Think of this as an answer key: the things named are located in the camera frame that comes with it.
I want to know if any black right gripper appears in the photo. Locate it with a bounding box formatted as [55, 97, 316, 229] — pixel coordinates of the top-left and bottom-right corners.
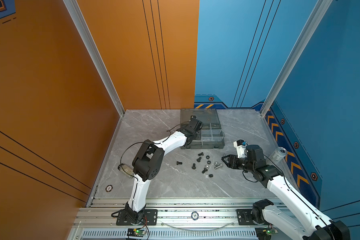
[220, 154, 256, 174]

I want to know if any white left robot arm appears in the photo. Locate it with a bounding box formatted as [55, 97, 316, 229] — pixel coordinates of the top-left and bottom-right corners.
[124, 117, 203, 224]

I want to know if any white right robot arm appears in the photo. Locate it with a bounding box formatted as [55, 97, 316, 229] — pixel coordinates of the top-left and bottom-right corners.
[222, 141, 351, 240]

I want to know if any grey plastic organizer box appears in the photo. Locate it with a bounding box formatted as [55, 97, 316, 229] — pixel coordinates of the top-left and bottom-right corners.
[181, 109, 225, 150]

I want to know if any round floor marker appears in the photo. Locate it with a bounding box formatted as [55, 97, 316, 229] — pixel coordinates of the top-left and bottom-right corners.
[106, 185, 113, 193]

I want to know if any green circuit board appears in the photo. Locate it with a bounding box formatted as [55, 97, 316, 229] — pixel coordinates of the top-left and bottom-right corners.
[127, 228, 148, 238]

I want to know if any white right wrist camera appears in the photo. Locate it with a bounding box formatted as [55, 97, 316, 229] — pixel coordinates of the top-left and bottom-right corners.
[234, 140, 248, 159]

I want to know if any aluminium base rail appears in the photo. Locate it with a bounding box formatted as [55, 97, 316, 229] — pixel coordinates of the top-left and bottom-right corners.
[66, 197, 328, 240]

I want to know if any left aluminium corner post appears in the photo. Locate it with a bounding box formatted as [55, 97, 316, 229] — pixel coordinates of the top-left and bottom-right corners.
[63, 0, 125, 117]

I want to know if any aluminium corner post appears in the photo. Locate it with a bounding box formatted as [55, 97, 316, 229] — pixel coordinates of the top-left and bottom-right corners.
[260, 0, 333, 118]
[63, 0, 125, 117]

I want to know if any right aluminium corner post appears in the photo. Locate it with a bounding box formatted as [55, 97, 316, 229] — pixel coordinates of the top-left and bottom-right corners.
[260, 0, 333, 118]

